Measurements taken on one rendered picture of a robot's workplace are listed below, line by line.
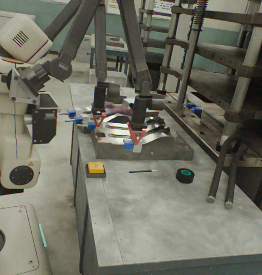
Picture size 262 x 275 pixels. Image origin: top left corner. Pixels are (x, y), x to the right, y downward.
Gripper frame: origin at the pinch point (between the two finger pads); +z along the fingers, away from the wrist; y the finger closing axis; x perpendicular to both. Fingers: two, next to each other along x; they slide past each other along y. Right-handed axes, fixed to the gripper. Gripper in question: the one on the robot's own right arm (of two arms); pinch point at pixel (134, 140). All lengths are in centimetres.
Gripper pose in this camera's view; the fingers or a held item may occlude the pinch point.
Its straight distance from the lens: 128.4
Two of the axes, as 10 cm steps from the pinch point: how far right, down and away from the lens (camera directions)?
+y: -2.3, -4.2, 8.8
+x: -9.6, -0.4, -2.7
